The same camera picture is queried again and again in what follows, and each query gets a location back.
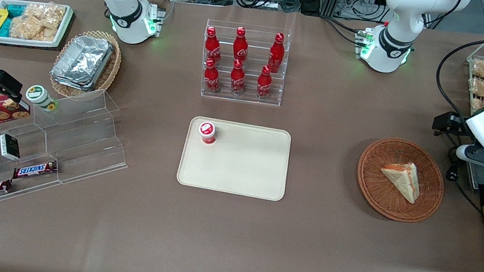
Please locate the clear acrylic bottle rack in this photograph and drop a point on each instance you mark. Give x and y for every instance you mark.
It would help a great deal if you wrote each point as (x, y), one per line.
(247, 99)

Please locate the small black carton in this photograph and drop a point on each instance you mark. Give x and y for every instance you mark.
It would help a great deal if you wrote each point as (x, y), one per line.
(10, 147)

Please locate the beige plastic tray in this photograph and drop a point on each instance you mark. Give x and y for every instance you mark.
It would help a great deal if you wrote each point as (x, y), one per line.
(242, 165)

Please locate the red lid yogurt cup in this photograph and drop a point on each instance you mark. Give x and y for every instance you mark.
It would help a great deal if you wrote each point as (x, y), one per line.
(207, 132)

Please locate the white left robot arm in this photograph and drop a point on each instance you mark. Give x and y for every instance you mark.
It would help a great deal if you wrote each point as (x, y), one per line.
(395, 43)

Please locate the red cola bottle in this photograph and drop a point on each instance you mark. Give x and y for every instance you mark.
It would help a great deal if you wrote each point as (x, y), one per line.
(212, 47)
(276, 54)
(237, 78)
(264, 83)
(212, 78)
(240, 47)

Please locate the clear bag of rice crackers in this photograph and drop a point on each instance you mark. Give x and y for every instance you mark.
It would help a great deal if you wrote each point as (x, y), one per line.
(38, 21)

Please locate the triangular sandwich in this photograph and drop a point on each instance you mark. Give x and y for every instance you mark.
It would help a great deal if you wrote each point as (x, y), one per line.
(403, 179)

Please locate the light oval wicker basket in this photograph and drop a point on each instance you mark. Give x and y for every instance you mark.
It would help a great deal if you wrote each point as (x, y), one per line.
(113, 68)

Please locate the clear acrylic stepped display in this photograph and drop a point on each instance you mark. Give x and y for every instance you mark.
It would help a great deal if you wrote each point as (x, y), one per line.
(83, 141)

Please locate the brown round wicker basket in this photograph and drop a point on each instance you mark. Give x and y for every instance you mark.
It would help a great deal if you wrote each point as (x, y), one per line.
(374, 184)

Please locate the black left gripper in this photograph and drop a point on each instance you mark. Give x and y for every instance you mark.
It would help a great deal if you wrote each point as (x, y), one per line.
(455, 125)

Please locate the white rectangular snack tray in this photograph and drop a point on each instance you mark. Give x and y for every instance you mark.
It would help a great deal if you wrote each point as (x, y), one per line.
(63, 32)

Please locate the green lid white jar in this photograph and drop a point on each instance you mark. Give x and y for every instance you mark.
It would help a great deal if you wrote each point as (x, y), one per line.
(39, 96)

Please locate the stacked aluminium foil trays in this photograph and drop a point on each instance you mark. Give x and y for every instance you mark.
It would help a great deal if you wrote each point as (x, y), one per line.
(82, 62)

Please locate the teal snack packet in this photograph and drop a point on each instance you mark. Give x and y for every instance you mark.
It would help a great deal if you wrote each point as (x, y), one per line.
(16, 10)
(5, 27)

